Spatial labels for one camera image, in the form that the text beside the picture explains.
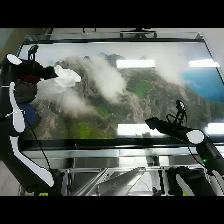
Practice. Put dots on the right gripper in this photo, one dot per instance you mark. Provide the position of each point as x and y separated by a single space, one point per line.
160 126

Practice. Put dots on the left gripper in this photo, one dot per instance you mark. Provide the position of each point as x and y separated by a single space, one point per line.
40 71

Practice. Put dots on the white T-shirt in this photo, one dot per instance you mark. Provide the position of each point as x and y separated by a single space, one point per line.
67 77

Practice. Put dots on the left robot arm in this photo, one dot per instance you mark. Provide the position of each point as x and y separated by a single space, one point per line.
17 116

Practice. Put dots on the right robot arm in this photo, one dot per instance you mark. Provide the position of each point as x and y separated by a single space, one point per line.
203 146

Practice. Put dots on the red garment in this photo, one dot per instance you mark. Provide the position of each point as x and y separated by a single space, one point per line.
30 79

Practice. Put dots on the dark grey garment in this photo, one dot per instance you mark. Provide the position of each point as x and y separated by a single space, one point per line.
26 92

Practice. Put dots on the blue garment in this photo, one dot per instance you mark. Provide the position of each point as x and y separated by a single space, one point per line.
30 114

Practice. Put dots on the silver frame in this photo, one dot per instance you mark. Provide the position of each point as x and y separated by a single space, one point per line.
126 181

